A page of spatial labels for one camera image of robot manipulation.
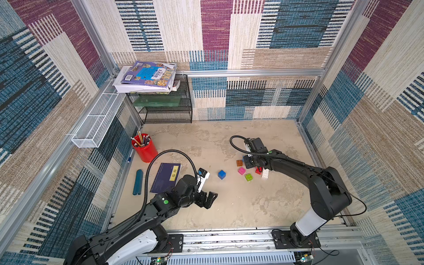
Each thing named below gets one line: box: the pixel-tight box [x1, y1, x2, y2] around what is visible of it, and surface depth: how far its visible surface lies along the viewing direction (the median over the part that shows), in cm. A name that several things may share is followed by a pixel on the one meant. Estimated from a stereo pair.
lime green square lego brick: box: [244, 173, 254, 182], surface depth 94 cm
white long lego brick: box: [261, 167, 270, 180], surface depth 93 cm
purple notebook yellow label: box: [150, 162, 182, 194], surface depth 96 cm
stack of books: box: [112, 60, 181, 95], surface depth 81 cm
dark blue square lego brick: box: [217, 169, 227, 180], surface depth 95 cm
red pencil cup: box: [130, 130, 159, 163], surface depth 95 cm
